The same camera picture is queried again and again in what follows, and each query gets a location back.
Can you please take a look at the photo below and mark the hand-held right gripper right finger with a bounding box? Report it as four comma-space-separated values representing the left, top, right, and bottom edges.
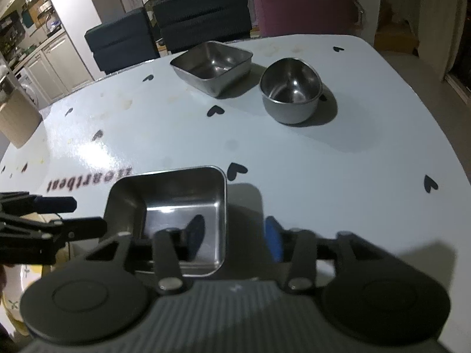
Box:
264, 216, 374, 295

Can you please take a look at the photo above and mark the round steel bowl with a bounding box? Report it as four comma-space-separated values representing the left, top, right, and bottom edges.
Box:
260, 58, 323, 124

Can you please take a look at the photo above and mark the maroon chair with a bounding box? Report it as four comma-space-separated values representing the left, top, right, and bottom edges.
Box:
254, 0, 363, 37

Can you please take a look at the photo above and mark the dark blue chair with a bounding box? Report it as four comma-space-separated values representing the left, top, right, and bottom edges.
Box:
152, 0, 253, 54
84, 7, 160, 76

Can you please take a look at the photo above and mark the floral scalloped bowl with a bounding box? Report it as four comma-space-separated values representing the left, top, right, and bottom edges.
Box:
0, 263, 50, 339

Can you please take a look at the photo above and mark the white kitchen base cabinet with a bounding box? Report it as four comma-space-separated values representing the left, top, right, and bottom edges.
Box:
15, 31, 94, 109

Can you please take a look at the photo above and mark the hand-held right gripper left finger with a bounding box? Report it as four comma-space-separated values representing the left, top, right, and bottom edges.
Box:
84, 214, 207, 295

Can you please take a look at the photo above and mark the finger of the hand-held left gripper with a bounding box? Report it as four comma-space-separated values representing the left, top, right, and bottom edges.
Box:
0, 218, 108, 265
0, 191, 78, 216

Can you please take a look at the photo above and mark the steel rectangular container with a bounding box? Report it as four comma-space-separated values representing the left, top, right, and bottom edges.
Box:
104, 165, 228, 276
170, 41, 254, 98

